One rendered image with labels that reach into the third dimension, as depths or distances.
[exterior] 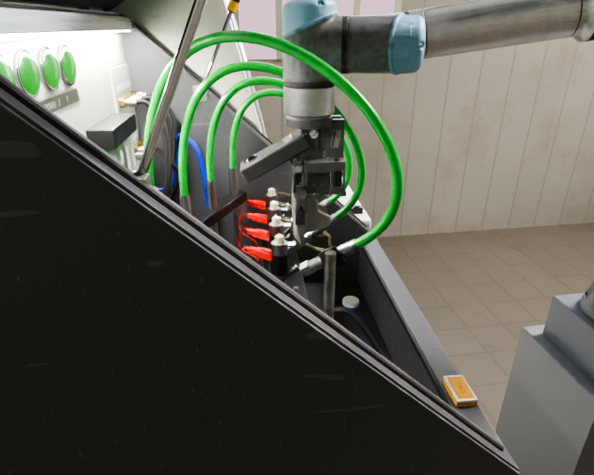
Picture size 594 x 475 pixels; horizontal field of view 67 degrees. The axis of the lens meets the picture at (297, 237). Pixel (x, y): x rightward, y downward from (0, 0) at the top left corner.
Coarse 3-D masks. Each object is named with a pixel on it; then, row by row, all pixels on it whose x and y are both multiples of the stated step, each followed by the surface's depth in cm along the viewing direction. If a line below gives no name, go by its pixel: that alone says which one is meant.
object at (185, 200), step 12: (216, 72) 70; (228, 72) 71; (264, 72) 72; (276, 72) 71; (204, 84) 71; (192, 96) 72; (192, 108) 72; (336, 108) 75; (348, 132) 77; (180, 144) 75; (180, 156) 75; (360, 156) 79; (180, 168) 76; (360, 168) 79; (180, 180) 77; (360, 180) 80; (180, 192) 78; (360, 192) 82; (180, 204) 79; (348, 204) 82; (336, 216) 83; (324, 228) 83
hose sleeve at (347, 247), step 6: (354, 240) 62; (342, 246) 63; (348, 246) 62; (354, 246) 62; (342, 252) 62; (348, 252) 62; (354, 252) 62; (318, 258) 65; (312, 264) 65; (318, 264) 65
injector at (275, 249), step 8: (272, 240) 76; (272, 248) 75; (280, 248) 75; (272, 256) 76; (280, 256) 76; (272, 264) 77; (280, 264) 76; (296, 264) 78; (272, 272) 77; (280, 272) 77; (288, 272) 78; (280, 280) 77
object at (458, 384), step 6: (450, 378) 66; (456, 378) 66; (444, 384) 66; (456, 384) 64; (462, 384) 64; (456, 390) 63; (462, 390) 63; (468, 390) 63; (462, 396) 62; (468, 396) 62; (468, 402) 62; (474, 402) 62
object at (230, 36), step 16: (224, 32) 56; (240, 32) 55; (256, 32) 55; (192, 48) 58; (272, 48) 55; (288, 48) 54; (320, 64) 53; (160, 80) 61; (336, 80) 54; (160, 96) 62; (352, 96) 54; (368, 112) 54; (384, 128) 54; (144, 144) 66; (384, 144) 55; (400, 160) 56; (400, 176) 56; (400, 192) 57; (384, 224) 59; (368, 240) 61
